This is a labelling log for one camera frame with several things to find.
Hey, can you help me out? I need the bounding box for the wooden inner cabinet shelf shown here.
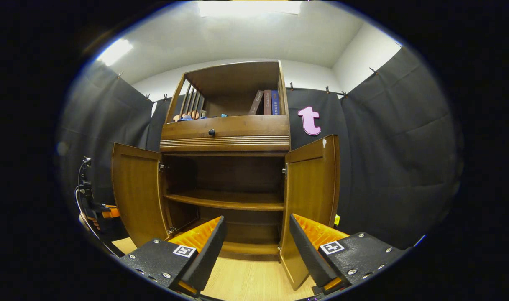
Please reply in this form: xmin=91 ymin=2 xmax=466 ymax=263
xmin=164 ymin=189 xmax=285 ymax=212

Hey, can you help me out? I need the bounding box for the wooden shoe cabinet door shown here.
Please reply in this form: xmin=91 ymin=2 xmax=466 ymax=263
xmin=111 ymin=142 xmax=171 ymax=248
xmin=279 ymin=134 xmax=340 ymax=291

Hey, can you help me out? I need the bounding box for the large ceiling light panel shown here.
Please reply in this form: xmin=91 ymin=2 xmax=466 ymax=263
xmin=198 ymin=0 xmax=303 ymax=18

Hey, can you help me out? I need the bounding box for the black backdrop cloth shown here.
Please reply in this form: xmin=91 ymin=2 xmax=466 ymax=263
xmin=58 ymin=44 xmax=464 ymax=251

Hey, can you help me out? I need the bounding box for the wooden double-door shoe cabinet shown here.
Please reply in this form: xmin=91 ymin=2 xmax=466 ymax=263
xmin=159 ymin=61 xmax=292 ymax=262

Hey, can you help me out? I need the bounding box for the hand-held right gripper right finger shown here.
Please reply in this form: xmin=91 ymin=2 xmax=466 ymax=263
xmin=289 ymin=213 xmax=414 ymax=295

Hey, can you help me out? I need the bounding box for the wooden cabinet drawer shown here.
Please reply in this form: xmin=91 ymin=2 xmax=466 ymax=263
xmin=161 ymin=115 xmax=290 ymax=140

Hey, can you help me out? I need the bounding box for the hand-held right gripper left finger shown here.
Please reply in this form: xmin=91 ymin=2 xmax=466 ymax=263
xmin=118 ymin=215 xmax=228 ymax=295

